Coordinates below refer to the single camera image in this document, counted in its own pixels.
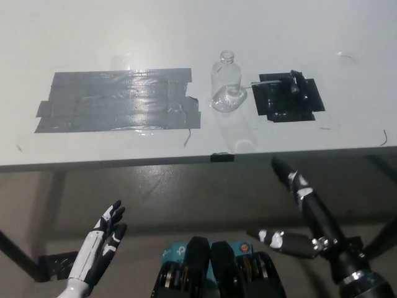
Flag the black right hand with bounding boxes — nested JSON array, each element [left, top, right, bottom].
[[246, 157, 360, 282]]

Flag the white and black left hand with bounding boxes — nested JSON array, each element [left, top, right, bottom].
[[67, 200, 128, 285]]

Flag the black spray trigger lid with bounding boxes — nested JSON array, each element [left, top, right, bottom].
[[250, 70, 310, 102]]

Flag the black and teal robot body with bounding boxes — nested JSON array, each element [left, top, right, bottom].
[[150, 235, 286, 298]]

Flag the clear plastic bottle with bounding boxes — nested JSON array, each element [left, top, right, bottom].
[[210, 50, 248, 112]]

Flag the black table leg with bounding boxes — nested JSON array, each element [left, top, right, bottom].
[[0, 229, 47, 282], [362, 217, 397, 260]]

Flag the small black tape strip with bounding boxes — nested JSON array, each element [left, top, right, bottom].
[[210, 152, 235, 163]]

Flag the grey duct tape patch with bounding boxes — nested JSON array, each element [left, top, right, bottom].
[[33, 66, 202, 133]]

